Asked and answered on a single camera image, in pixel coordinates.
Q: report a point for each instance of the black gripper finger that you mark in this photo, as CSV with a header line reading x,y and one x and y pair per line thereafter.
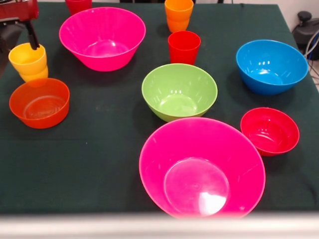
x,y
33,37

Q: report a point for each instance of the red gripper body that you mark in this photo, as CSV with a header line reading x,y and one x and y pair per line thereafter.
x,y
22,10

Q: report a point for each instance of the yellow cup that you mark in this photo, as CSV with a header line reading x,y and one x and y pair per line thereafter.
x,y
27,62

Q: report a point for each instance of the large pink bowl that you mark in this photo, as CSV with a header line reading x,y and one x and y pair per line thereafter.
x,y
194,149
99,27

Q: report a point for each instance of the orange bowl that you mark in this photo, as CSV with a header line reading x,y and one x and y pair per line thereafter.
x,y
40,109

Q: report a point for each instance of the green bowl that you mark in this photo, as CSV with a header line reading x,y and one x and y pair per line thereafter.
x,y
179,92

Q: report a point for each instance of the blue bowl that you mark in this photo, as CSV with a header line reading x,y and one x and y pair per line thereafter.
x,y
271,62

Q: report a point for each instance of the small crimson bowl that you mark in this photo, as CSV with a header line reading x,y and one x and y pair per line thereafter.
x,y
270,132

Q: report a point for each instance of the crimson cup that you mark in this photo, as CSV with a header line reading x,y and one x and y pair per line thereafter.
x,y
78,6

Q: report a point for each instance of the dark green table cloth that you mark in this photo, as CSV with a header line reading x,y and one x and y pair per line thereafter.
x,y
74,169

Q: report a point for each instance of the orange cup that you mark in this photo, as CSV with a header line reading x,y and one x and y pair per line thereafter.
x,y
179,15

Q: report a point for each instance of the red cup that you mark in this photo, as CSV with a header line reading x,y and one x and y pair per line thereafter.
x,y
184,47

